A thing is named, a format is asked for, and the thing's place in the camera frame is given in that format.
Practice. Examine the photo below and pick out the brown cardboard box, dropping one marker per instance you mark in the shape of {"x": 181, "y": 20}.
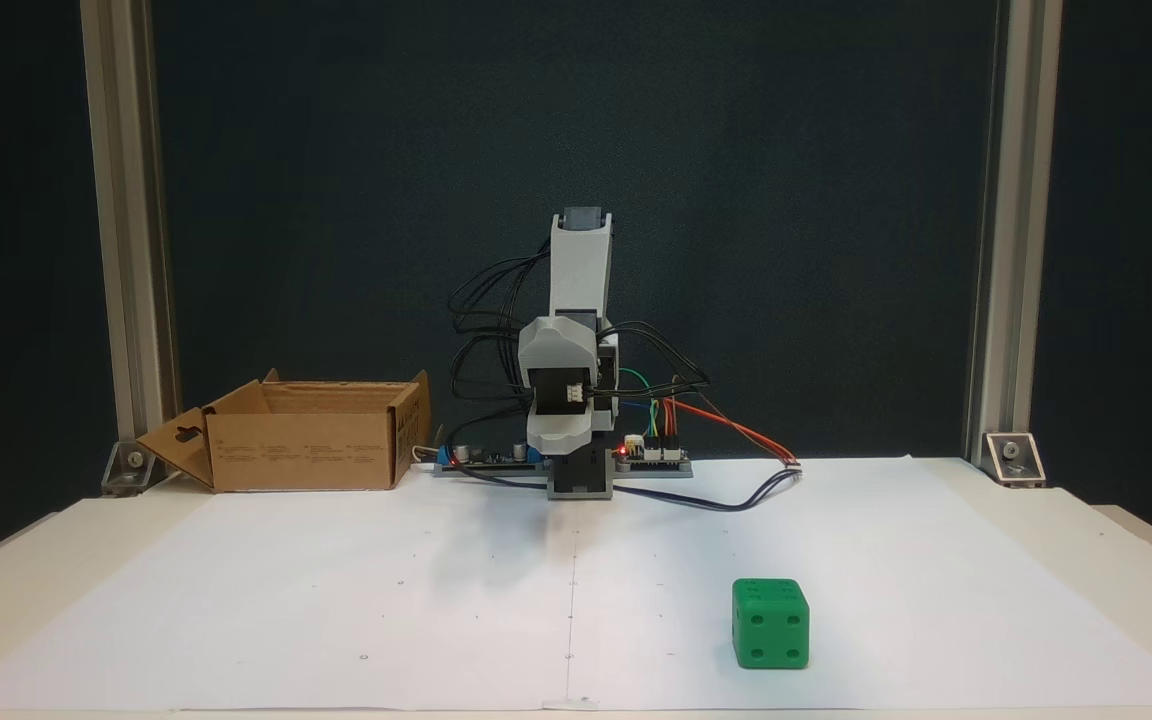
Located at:
{"x": 306, "y": 455}

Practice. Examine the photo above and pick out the motor driver circuit board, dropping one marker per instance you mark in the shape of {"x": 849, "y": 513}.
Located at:
{"x": 651, "y": 455}

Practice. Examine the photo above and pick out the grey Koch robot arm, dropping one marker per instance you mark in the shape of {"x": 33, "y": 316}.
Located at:
{"x": 581, "y": 270}

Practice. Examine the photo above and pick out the metal corner bracket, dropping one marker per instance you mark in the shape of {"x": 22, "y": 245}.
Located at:
{"x": 1014, "y": 458}
{"x": 131, "y": 468}

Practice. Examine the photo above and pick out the blue power circuit board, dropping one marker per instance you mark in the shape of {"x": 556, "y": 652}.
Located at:
{"x": 486, "y": 458}

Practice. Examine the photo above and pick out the aluminium frame post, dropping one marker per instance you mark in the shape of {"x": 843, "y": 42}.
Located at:
{"x": 1016, "y": 200}
{"x": 126, "y": 200}

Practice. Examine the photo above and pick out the green dice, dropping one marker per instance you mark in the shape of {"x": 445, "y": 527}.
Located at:
{"x": 771, "y": 625}

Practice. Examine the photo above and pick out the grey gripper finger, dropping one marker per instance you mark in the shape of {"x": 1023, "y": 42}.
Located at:
{"x": 561, "y": 430}

